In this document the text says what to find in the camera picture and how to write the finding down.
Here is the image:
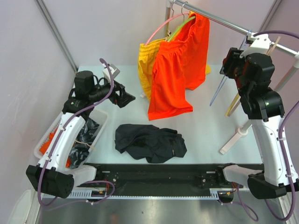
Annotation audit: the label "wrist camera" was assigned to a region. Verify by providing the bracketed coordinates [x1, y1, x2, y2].
[102, 64, 120, 83]
[240, 33, 271, 58]

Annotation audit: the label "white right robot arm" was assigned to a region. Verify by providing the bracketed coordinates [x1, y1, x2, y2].
[215, 48, 299, 199]

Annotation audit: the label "orange shorts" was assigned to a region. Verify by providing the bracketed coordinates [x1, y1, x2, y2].
[148, 12, 210, 120]

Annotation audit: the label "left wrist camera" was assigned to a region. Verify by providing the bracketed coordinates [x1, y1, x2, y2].
[102, 64, 120, 83]

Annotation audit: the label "yellow shorts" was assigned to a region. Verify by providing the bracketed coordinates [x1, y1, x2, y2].
[138, 38, 211, 100]

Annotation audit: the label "blue wire hanger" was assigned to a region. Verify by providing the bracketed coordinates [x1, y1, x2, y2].
[209, 37, 246, 106]

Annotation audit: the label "beige wooden hanger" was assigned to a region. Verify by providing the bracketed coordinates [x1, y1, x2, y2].
[225, 36, 281, 117]

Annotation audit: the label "yellow hanger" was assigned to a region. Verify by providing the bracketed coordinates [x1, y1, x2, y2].
[224, 46, 273, 117]

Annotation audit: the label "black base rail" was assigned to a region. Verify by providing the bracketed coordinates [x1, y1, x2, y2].
[81, 163, 233, 198]

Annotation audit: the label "pink hanger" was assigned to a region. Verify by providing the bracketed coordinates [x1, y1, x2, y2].
[144, 0, 189, 46]

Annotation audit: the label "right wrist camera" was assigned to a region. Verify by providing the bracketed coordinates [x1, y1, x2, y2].
[240, 33, 271, 58]

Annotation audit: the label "metal clothes rack rail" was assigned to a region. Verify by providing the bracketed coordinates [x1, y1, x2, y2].
[169, 0, 299, 56]

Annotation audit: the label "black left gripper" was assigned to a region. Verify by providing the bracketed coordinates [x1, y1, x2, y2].
[88, 77, 135, 108]

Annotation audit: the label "white plastic basket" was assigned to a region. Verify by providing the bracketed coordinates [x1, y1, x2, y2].
[33, 112, 95, 175]

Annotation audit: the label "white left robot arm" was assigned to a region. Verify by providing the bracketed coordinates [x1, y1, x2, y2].
[26, 65, 135, 198]

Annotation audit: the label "dark navy shorts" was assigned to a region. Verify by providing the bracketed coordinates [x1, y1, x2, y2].
[114, 124, 187, 164]

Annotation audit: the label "green hanger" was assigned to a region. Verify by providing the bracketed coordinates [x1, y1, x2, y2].
[165, 0, 193, 42]

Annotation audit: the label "orange cloth in basket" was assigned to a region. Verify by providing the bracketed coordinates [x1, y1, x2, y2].
[39, 131, 71, 168]

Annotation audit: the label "patterned dark clothes in basket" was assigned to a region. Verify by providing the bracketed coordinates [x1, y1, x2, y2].
[67, 118, 101, 169]

